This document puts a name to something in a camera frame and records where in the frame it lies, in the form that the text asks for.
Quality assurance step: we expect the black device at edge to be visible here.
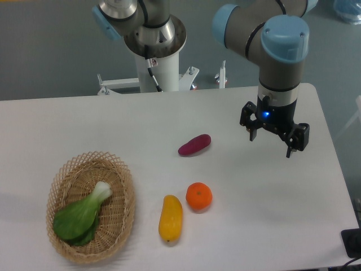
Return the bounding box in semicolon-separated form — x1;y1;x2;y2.
341;228;360;258

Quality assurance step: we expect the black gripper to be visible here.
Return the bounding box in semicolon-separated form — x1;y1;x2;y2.
240;98;310;158

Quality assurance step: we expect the orange fruit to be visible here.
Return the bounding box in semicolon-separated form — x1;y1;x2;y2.
186;182;213;211

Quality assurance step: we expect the blue plastic bag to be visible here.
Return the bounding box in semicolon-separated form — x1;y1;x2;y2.
333;0;360;25

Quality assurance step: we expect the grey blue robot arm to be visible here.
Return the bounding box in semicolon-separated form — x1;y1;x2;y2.
92;1;316;154

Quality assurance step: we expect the green bok choy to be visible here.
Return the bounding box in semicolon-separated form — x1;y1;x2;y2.
53;181;112;246

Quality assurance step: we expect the yellow mango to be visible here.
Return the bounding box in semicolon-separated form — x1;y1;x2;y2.
159;195;183;243

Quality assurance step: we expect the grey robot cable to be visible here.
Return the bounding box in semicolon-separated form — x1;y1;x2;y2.
143;44;164;93

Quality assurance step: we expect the woven bamboo basket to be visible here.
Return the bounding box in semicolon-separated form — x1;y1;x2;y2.
46;151;135;264

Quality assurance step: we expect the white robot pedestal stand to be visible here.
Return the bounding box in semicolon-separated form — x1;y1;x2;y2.
96;52;228;96

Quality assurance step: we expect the purple sweet potato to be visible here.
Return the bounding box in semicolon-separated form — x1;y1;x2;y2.
178;134;212;156

